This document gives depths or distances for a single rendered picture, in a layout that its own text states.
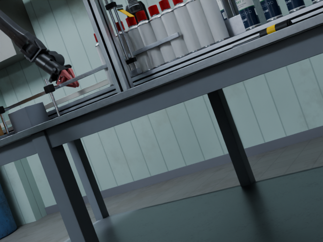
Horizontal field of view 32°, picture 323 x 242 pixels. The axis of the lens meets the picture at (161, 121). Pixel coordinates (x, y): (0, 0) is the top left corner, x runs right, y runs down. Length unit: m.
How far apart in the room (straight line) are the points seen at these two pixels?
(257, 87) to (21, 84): 2.53
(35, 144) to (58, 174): 0.12
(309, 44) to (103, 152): 4.50
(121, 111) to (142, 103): 0.08
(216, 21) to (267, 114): 3.16
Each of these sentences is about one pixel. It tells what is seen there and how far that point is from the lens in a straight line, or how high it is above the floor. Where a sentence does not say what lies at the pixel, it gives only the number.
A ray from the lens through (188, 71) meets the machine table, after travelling 1.40.
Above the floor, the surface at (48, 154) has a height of 0.73.
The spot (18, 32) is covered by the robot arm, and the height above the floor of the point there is 1.21.
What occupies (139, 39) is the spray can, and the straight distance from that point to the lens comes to 2.00.
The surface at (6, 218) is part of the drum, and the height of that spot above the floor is 0.16.
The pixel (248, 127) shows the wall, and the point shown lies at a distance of 5.02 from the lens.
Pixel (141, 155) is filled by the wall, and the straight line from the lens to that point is 5.49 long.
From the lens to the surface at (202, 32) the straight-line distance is 1.86.
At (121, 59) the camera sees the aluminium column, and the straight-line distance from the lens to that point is 1.90.
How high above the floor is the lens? 0.78
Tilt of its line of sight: 2 degrees down
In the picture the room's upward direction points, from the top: 20 degrees counter-clockwise
